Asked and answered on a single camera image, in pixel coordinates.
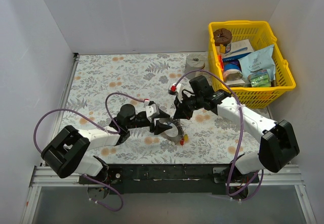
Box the brown lidded can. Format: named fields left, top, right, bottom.
left=213, top=28, right=232, bottom=54

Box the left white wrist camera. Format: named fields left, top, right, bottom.
left=144, top=99, right=159, bottom=121

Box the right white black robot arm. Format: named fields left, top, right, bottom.
left=169, top=75, right=300, bottom=182

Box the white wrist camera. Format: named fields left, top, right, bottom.
left=144, top=99, right=159, bottom=121
left=168, top=83, right=183, bottom=103

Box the aluminium frame rail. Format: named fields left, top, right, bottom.
left=21, top=164, right=316, bottom=223

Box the white blue box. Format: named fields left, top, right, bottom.
left=223, top=39, right=254, bottom=58

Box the floral table mat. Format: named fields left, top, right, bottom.
left=61, top=53, right=259, bottom=164

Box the green snack packet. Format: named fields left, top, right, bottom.
left=248, top=70, right=271, bottom=87

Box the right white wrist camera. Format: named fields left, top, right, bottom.
left=168, top=83, right=183, bottom=103

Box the large silver keyring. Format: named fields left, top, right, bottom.
left=159, top=118, right=184, bottom=145

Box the blue cassava chips bag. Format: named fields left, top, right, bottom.
left=238, top=44, right=276, bottom=81

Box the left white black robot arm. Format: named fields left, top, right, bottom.
left=41, top=101, right=172, bottom=184

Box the yellow plastic basket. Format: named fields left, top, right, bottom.
left=208, top=20, right=296, bottom=108

